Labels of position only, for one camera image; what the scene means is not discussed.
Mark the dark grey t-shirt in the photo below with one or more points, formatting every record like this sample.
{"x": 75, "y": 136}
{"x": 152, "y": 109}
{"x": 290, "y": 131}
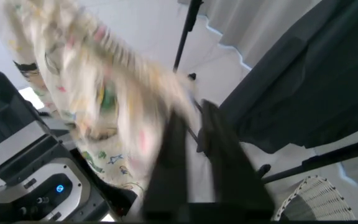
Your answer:
{"x": 306, "y": 87}

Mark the black clothes rack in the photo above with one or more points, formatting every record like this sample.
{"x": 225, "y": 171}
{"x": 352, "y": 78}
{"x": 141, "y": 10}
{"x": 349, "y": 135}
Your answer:
{"x": 182, "y": 40}

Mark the white curtain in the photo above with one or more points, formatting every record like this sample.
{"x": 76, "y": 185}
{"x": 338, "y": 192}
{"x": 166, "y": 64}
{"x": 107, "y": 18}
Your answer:
{"x": 253, "y": 25}

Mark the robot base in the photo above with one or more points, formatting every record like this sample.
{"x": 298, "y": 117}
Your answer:
{"x": 26, "y": 149}

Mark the cream printed garment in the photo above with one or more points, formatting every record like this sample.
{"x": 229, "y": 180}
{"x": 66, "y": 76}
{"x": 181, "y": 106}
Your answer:
{"x": 89, "y": 77}

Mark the white laundry basket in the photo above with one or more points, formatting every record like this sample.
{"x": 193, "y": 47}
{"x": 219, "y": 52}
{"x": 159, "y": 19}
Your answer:
{"x": 315, "y": 199}

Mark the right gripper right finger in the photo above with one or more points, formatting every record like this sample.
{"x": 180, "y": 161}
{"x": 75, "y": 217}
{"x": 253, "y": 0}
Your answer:
{"x": 232, "y": 168}

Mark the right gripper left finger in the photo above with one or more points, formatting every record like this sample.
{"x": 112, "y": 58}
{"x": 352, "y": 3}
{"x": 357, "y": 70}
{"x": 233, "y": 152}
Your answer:
{"x": 169, "y": 174}

